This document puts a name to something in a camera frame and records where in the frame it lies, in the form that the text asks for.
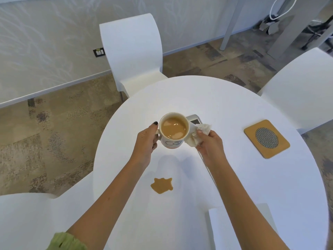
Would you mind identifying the person's right hand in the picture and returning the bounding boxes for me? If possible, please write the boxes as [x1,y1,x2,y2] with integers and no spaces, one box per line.
[195,129,228,171]

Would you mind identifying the person's left hand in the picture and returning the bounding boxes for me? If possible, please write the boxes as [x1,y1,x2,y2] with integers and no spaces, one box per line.
[131,122,160,168]

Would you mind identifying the white tissue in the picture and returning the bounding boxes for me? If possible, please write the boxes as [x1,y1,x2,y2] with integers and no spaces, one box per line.
[185,124,212,148]

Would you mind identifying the white printed mug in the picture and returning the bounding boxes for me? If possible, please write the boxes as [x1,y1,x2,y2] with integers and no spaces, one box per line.
[156,112,191,150]

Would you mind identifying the person's left forearm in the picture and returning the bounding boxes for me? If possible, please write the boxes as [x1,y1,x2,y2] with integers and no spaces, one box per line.
[66,155,149,250]

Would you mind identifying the person's right forearm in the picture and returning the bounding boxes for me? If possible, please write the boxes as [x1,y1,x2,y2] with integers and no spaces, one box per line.
[206,159,290,250]

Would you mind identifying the light brown milky coffee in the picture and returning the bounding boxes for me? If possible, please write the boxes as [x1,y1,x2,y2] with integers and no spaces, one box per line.
[161,117,188,138]

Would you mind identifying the brown coffee spill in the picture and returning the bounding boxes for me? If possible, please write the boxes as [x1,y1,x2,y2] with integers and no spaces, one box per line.
[150,177,174,195]

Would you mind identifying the cork coaster with mesh circle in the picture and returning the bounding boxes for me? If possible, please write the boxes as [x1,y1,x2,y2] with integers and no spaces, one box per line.
[244,119,291,159]

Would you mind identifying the white plastic chair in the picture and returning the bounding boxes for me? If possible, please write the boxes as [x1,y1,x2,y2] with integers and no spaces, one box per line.
[99,13,169,99]
[0,171,96,250]
[257,47,333,135]

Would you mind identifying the white folded paper napkin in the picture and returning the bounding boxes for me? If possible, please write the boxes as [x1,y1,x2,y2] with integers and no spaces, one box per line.
[208,203,279,250]

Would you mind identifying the grey floor power box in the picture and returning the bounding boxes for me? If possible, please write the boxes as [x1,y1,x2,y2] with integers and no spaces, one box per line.
[259,18,280,35]

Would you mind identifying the white desk with legs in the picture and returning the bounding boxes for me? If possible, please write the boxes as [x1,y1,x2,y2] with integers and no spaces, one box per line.
[219,0,333,59]

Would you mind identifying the green sleeve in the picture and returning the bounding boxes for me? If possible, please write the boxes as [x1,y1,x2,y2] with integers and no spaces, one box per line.
[46,232,88,250]

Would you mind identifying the black office chair base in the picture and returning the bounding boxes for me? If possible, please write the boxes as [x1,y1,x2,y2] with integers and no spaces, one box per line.
[301,19,333,54]

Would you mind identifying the grey table cable hatch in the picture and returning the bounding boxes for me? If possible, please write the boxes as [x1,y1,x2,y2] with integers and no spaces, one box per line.
[186,114,217,186]

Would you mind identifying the white cable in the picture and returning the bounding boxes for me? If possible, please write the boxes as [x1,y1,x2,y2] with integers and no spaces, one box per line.
[269,0,299,20]

